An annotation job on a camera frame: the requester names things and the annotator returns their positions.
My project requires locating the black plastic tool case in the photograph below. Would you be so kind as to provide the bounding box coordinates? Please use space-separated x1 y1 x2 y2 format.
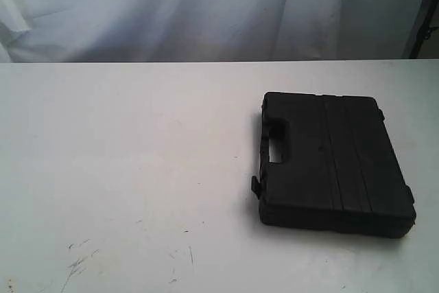
251 92 416 239

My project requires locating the black metal stand pole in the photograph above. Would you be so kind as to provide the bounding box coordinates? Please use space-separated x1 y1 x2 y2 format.
405 0 438 59

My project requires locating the white backdrop curtain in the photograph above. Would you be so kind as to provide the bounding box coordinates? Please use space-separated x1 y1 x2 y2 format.
1 0 422 62

